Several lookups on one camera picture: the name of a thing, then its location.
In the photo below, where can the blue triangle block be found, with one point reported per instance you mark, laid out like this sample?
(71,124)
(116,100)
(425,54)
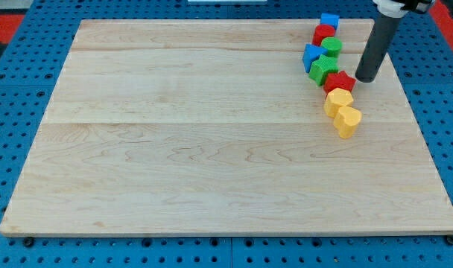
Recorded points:
(310,54)

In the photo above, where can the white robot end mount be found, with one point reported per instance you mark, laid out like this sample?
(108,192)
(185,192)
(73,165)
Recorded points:
(399,8)

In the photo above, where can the red star block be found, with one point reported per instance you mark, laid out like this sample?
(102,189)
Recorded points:
(339,80)

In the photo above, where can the green star block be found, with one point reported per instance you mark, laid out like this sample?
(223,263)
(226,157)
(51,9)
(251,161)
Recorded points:
(321,67)

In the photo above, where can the yellow hexagon block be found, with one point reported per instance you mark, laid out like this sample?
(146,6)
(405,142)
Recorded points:
(335,99)

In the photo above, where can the green cylinder block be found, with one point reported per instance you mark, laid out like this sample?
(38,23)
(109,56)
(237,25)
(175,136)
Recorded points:
(333,46)

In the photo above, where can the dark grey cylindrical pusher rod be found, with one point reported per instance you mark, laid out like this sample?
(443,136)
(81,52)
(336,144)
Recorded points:
(376,48)

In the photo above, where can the yellow heart block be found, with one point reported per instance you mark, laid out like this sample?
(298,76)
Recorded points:
(346,121)

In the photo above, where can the blue cube block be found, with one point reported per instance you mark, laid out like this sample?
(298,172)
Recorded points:
(330,19)

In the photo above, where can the red cylinder block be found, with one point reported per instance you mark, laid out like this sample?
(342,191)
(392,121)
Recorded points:
(321,32)

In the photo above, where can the light wooden board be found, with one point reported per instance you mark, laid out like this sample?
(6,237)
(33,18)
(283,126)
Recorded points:
(177,128)

